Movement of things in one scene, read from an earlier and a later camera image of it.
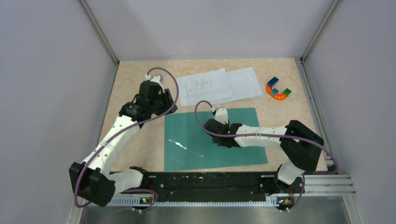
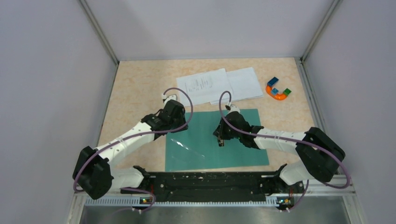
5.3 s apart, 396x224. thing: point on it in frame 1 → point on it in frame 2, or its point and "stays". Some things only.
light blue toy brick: [274, 91] stays
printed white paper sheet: [211, 86] stays
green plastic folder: [186, 147] stays
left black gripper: [166, 96] → [182, 119]
